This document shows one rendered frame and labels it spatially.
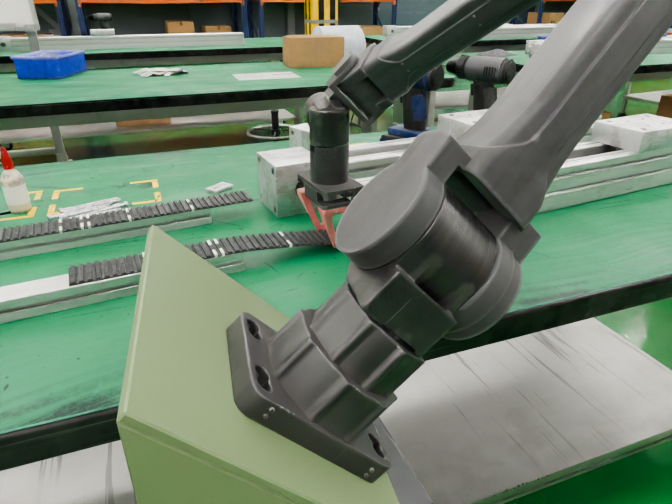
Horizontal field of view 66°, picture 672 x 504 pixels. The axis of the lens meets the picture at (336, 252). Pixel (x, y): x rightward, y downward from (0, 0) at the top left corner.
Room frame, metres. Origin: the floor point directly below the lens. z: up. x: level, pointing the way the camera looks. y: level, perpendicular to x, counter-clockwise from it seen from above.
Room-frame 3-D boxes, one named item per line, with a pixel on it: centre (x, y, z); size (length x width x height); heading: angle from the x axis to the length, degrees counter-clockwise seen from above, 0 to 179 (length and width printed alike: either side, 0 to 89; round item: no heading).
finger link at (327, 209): (0.72, 0.00, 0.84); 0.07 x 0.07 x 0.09; 26
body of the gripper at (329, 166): (0.74, 0.01, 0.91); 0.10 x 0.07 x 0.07; 26
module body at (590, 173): (0.94, -0.40, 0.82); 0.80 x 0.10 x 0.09; 116
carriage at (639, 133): (1.05, -0.62, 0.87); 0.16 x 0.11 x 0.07; 116
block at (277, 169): (0.90, 0.08, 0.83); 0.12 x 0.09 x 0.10; 26
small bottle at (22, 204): (0.88, 0.58, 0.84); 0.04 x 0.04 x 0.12
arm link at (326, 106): (0.74, 0.01, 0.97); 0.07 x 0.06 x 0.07; 7
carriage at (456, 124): (1.11, -0.31, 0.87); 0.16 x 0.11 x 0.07; 116
